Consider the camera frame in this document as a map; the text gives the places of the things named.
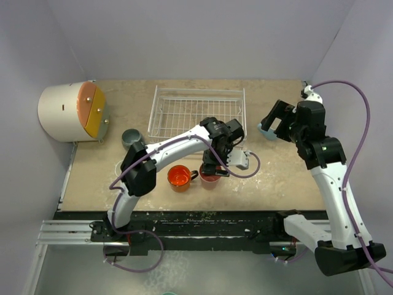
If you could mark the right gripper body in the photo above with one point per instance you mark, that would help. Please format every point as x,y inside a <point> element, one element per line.
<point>290,131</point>

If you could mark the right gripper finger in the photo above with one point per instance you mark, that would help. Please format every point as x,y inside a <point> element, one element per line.
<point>282,111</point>
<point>268,121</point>

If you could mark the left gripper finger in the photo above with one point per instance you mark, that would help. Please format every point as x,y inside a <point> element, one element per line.
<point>208,169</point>
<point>222,173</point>

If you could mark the pink tumbler cup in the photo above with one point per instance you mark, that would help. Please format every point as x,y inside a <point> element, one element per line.
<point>208,182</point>

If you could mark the light blue mug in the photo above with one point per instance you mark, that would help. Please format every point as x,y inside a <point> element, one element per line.
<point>269,134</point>

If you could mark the orange cup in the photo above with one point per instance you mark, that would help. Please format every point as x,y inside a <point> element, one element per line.
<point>180,177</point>

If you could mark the grey-blue round mug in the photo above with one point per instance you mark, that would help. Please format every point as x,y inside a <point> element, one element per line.
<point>131,136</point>

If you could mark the black faceted mug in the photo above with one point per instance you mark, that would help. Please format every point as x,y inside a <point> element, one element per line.
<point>117,169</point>

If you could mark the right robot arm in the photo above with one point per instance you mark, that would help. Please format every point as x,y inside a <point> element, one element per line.
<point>348,246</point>

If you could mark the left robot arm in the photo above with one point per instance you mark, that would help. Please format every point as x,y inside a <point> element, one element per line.
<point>142,163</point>

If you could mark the round cream drawer cabinet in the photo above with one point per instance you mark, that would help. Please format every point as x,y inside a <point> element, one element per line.
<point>74,112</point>

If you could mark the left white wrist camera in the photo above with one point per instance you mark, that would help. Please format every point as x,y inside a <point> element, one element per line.
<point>239,159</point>

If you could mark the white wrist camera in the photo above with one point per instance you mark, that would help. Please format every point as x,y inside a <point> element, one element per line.
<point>239,159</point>
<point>308,94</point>

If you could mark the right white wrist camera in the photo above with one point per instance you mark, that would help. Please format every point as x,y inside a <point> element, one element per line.
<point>308,94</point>

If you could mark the white wire dish rack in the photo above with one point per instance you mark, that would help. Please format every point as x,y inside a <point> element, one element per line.
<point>177,110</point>

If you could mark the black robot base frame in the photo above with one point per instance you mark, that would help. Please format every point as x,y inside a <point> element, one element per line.
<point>253,231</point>

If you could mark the aluminium frame rails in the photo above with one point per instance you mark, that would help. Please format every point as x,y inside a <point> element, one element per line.
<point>70,263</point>

